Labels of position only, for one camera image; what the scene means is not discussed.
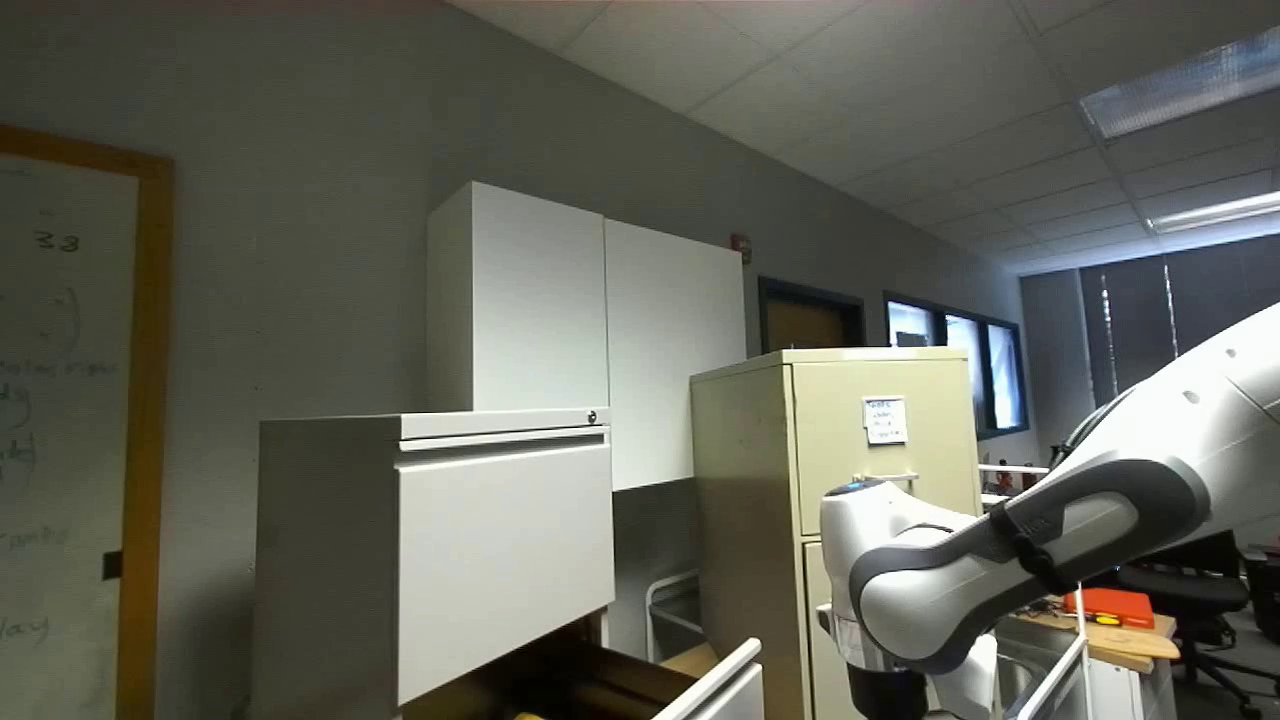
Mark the wooden table board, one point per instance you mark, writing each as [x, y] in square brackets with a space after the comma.
[1127, 646]

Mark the white wall cabinet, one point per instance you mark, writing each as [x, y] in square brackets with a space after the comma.
[550, 305]

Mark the orange red tool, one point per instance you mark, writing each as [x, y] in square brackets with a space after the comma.
[1113, 607]

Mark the ceiling light panel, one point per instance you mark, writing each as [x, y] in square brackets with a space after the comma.
[1204, 80]

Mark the ceiling light strip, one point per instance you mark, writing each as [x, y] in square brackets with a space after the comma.
[1216, 212]

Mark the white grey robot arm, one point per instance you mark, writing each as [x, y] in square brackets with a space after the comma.
[1184, 452]

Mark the dark wooden door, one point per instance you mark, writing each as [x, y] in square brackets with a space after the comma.
[804, 317]

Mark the beige metal filing cabinet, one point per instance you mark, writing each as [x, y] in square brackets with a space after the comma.
[770, 440]

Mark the white paper note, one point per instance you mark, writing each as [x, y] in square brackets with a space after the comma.
[884, 423]

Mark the white left filing cabinet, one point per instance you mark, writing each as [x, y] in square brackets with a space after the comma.
[405, 548]

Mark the drawer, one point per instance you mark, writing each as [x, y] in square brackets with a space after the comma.
[582, 681]

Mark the black office chair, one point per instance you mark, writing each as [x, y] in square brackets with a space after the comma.
[1199, 584]

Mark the wood-framed whiteboard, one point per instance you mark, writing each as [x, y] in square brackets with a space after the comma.
[85, 276]

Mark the white metal rail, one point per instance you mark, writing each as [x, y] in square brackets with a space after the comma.
[1050, 681]

